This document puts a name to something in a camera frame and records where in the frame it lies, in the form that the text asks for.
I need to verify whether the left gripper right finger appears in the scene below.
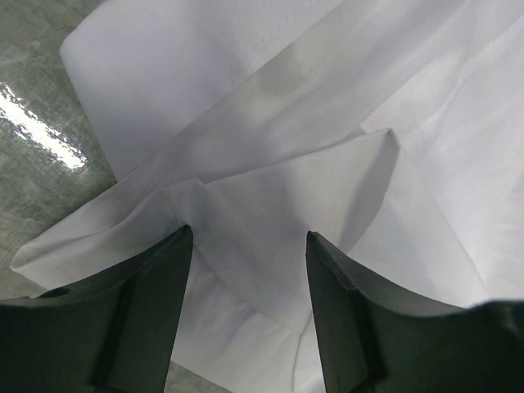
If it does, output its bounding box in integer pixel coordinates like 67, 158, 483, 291
306, 232, 523, 392

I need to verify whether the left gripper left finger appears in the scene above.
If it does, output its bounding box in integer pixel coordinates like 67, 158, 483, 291
1, 226, 193, 392

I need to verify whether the white long sleeve shirt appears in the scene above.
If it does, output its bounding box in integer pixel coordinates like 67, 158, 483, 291
11, 1, 523, 392

